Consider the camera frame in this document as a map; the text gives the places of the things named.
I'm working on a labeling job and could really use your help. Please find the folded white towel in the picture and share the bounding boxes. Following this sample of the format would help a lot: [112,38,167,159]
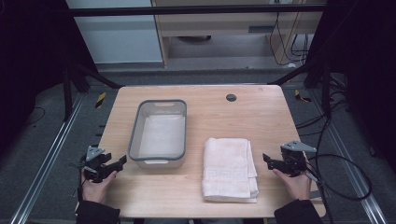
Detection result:
[201,137,260,204]

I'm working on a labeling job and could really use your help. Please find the black floor cables bundle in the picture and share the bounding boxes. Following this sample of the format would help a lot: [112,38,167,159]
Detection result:
[294,74,353,137]

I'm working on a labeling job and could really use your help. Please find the person's right hand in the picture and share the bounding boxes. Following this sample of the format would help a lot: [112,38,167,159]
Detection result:
[272,168,313,202]

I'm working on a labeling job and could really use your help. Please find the white basin with grey rim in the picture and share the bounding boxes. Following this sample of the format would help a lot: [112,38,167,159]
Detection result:
[127,99,188,170]

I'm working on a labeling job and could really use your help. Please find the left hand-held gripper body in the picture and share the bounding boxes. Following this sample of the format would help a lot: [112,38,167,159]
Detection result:
[79,145,114,184]

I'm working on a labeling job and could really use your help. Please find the yellow black floor tape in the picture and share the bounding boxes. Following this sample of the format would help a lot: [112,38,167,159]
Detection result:
[94,91,107,109]
[294,89,313,104]

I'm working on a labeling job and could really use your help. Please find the white cabinet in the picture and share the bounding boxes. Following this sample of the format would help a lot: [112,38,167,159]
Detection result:
[65,0,164,65]

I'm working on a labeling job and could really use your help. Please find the wooden desk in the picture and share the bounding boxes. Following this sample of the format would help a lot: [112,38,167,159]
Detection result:
[150,0,328,68]

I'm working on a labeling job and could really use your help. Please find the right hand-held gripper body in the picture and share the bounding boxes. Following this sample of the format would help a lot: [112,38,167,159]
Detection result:
[279,140,318,178]

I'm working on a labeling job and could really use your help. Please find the metal floor rail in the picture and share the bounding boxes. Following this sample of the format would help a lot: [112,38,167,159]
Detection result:
[9,92,86,224]
[309,89,389,224]

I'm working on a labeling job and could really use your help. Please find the black hanging cables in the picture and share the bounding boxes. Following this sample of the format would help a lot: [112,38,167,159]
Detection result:
[268,11,311,67]

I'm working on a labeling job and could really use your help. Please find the black floor cable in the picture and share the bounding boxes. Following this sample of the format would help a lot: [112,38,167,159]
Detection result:
[25,106,47,126]

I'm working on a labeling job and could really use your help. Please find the black frame stand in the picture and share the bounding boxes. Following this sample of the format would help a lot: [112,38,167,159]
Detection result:
[61,60,124,123]
[268,59,332,119]

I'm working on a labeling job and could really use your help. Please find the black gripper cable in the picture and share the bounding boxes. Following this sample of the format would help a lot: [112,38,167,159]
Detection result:
[303,118,374,224]

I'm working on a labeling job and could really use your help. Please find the person's left hand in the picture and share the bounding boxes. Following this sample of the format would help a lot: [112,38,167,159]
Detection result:
[80,170,119,205]

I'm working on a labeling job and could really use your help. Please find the black horizontal frame bar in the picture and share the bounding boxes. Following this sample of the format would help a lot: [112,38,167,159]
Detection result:
[65,3,328,18]

